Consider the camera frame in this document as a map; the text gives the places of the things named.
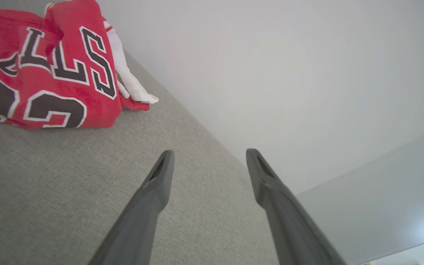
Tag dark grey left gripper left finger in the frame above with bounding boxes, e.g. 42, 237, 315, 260
88, 150, 175, 265

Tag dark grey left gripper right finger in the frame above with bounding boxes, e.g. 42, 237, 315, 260
246, 148, 348, 265

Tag red basketball jersey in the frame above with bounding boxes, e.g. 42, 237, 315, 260
0, 0, 159, 130

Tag grey fabric sofa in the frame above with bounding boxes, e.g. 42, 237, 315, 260
0, 0, 280, 265

